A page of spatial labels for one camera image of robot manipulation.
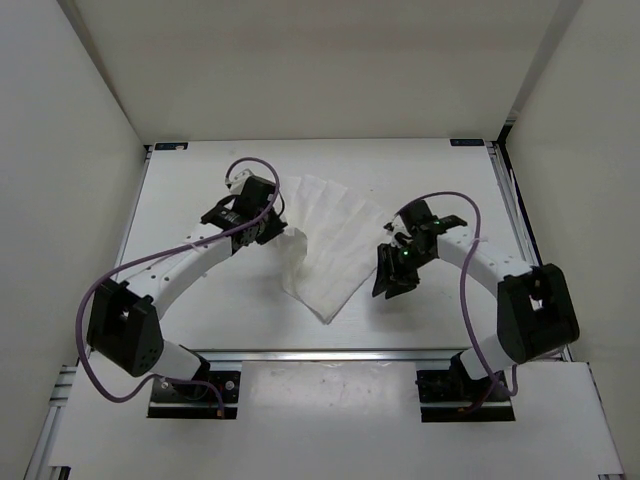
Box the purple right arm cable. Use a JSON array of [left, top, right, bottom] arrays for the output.
[[394, 191, 519, 398]]

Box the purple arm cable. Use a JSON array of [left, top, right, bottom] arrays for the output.
[[74, 157, 282, 404], [394, 191, 519, 398]]

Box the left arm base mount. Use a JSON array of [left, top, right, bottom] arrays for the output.
[[147, 362, 242, 420]]

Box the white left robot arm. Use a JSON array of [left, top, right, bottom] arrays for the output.
[[86, 170, 287, 400]]

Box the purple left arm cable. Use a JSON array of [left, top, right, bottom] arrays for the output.
[[74, 157, 282, 404]]

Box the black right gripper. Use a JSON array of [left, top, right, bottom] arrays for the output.
[[371, 242, 434, 299]]

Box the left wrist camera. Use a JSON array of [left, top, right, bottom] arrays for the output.
[[225, 169, 254, 195]]

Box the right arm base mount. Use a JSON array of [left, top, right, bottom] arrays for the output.
[[415, 362, 515, 423]]

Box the white front cover board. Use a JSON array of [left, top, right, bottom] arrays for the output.
[[51, 362, 622, 479]]

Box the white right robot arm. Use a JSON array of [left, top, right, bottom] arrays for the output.
[[372, 198, 580, 400]]

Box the white pleated skirt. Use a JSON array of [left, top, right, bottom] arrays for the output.
[[275, 175, 390, 325]]

